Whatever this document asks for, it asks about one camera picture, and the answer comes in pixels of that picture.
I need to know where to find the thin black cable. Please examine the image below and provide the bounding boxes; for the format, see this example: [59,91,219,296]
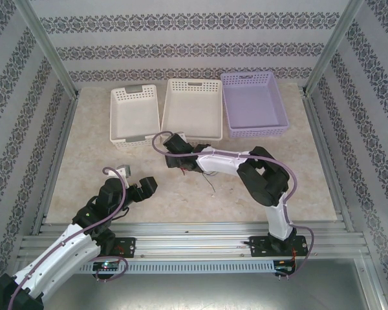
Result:
[198,170,217,194]

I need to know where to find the large white plastic basket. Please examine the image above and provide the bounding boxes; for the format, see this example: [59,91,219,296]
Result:
[160,77,224,148]

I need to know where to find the purple plastic basket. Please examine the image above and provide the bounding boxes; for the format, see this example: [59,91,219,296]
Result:
[220,71,290,140]

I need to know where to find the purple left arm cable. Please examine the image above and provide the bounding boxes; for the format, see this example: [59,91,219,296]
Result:
[6,166,130,310]

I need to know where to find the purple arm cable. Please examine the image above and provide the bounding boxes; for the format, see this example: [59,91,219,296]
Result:
[151,130,314,280]
[6,166,130,310]

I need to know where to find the small white basket grey handles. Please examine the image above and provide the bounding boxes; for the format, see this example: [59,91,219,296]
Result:
[109,84,161,150]

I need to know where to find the aluminium side rail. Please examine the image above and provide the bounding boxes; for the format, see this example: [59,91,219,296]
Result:
[31,93,82,235]
[301,87,356,232]

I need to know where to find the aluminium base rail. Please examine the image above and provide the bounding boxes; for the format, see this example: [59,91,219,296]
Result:
[17,221,372,260]

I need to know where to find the white slotted cable duct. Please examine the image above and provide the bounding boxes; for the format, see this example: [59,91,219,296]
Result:
[77,260,276,274]

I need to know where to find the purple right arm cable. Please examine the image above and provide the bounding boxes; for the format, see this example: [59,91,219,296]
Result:
[151,130,314,280]

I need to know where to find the aluminium frame post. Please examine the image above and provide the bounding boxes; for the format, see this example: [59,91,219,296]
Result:
[14,0,81,98]
[305,0,367,95]

